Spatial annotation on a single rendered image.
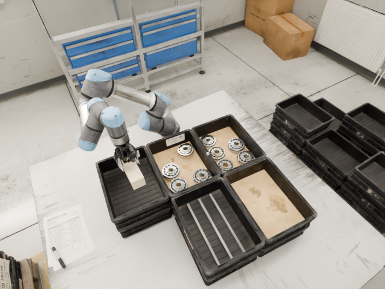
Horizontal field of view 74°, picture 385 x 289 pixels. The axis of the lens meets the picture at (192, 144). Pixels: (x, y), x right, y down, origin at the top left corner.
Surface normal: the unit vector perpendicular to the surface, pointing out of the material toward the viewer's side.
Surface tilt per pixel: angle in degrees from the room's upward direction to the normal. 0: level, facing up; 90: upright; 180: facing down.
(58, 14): 90
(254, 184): 0
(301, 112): 0
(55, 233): 0
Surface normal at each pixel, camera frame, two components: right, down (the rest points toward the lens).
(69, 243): -0.03, -0.65
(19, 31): 0.50, 0.65
